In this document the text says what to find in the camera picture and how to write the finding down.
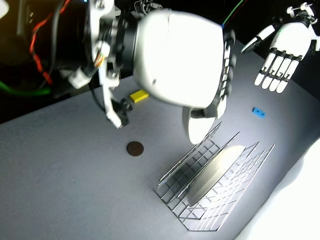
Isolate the silver wire dish rack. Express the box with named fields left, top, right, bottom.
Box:
left=155, top=121, right=276, bottom=232

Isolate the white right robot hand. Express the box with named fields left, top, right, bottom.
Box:
left=131, top=8, right=238, bottom=145

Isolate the twisted red wire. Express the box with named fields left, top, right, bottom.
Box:
left=29, top=0, right=73, bottom=85

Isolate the thick green cable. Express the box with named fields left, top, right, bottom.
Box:
left=0, top=80, right=52, bottom=97

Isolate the white plate with fan smudge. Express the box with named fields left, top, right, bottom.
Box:
left=187, top=144, right=247, bottom=207

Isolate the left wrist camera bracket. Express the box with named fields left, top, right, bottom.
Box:
left=286, top=1, right=320, bottom=54

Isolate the thin green wire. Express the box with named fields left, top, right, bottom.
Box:
left=221, top=0, right=245, bottom=26

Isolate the white spare robot hand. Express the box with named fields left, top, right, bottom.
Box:
left=133, top=0, right=164, bottom=11

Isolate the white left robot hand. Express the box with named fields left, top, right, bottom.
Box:
left=241, top=21, right=314, bottom=95

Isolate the yellow rectangular block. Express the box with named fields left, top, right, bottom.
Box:
left=128, top=89, right=150, bottom=104

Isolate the round brown cookie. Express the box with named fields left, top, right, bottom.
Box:
left=126, top=141, right=145, bottom=158

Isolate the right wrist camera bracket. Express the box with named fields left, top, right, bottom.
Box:
left=67, top=0, right=134, bottom=130

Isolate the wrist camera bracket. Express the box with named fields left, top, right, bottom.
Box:
left=286, top=1, right=320, bottom=54
left=67, top=0, right=134, bottom=130

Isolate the blue plastic block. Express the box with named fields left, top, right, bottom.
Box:
left=251, top=107, right=267, bottom=119

